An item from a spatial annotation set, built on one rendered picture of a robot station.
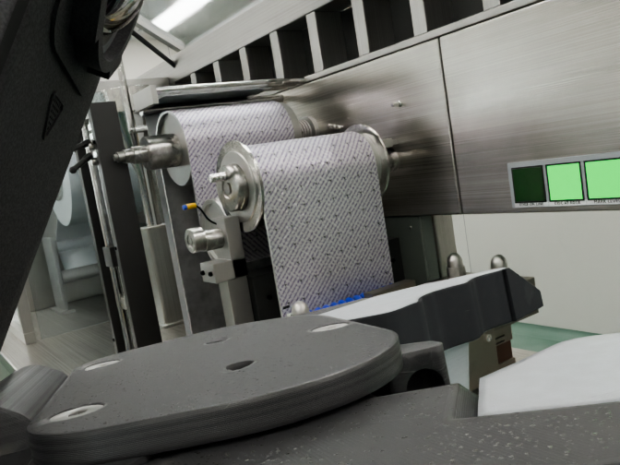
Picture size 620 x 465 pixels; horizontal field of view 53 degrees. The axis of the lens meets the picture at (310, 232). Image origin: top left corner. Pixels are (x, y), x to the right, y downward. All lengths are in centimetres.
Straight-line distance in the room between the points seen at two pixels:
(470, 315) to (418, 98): 97
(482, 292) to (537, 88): 81
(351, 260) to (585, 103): 43
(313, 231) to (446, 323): 84
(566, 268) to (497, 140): 289
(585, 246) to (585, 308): 36
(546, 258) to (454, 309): 377
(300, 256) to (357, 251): 12
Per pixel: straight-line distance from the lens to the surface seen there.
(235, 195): 97
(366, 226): 107
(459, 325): 17
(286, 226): 97
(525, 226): 397
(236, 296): 103
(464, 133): 106
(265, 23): 153
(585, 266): 381
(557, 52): 96
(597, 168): 93
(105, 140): 122
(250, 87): 132
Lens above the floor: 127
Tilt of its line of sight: 6 degrees down
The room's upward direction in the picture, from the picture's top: 9 degrees counter-clockwise
